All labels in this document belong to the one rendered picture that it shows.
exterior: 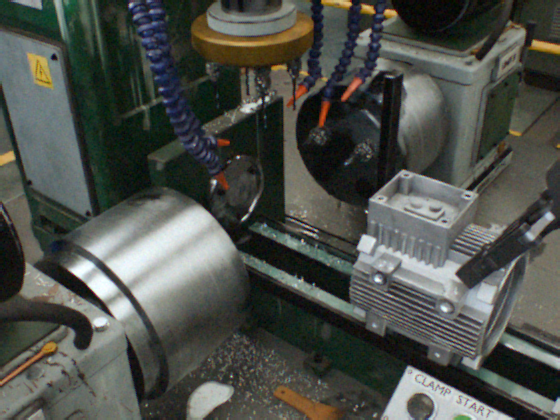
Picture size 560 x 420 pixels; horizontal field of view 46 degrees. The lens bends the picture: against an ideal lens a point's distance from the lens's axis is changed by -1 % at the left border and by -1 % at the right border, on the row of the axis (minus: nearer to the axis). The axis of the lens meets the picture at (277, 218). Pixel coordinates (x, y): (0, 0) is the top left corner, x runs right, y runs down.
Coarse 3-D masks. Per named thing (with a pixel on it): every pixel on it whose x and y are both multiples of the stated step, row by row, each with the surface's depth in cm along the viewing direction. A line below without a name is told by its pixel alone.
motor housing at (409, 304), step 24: (456, 240) 90; (480, 240) 90; (360, 264) 95; (408, 264) 92; (432, 264) 91; (456, 264) 90; (360, 288) 95; (408, 288) 91; (432, 288) 89; (504, 288) 100; (384, 312) 95; (408, 312) 92; (432, 312) 89; (480, 312) 86; (504, 312) 100; (408, 336) 95; (432, 336) 92; (456, 336) 88; (480, 336) 87
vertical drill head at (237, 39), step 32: (224, 0) 93; (256, 0) 91; (288, 0) 98; (192, 32) 95; (224, 32) 93; (256, 32) 92; (288, 32) 93; (224, 64) 93; (256, 64) 92; (288, 64) 100
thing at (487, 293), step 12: (360, 240) 94; (372, 240) 93; (360, 252) 95; (372, 252) 94; (528, 252) 94; (480, 288) 85; (492, 288) 85; (480, 300) 85; (492, 300) 85; (360, 312) 101; (468, 360) 92; (480, 360) 92
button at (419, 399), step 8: (408, 400) 73; (416, 400) 72; (424, 400) 72; (432, 400) 72; (408, 408) 72; (416, 408) 72; (424, 408) 72; (432, 408) 71; (416, 416) 72; (424, 416) 71
